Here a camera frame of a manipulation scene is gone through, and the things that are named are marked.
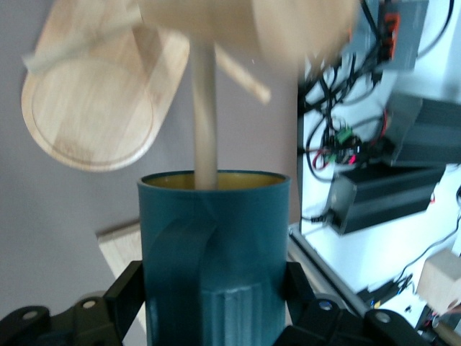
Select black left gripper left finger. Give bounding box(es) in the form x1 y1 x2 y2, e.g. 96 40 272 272
0 261 147 346

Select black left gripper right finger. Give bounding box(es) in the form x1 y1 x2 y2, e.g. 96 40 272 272
284 262 426 346

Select teal cup with gold inside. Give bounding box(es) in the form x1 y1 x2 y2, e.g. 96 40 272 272
136 169 292 346

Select black power supply box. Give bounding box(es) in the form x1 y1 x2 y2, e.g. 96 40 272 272
329 164 449 236

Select wooden block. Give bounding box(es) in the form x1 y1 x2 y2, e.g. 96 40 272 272
417 248 461 321

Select circuit board green connectors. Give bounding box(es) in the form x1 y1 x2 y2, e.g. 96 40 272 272
316 120 367 169

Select wooden mug tree stand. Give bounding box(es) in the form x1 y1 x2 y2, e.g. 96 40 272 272
20 0 361 190

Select grey electronics box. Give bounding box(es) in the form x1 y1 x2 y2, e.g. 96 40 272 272
381 0 431 71

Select aluminium table edge rail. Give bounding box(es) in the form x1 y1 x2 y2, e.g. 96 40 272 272
287 223 374 320

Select bamboo cutting board with handle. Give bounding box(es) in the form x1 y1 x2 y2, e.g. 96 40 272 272
95 218 146 342

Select grey metal enclosure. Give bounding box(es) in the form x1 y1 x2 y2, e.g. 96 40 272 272
388 93 461 170

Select black cable bundle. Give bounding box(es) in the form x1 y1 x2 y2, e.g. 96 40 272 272
297 0 461 221

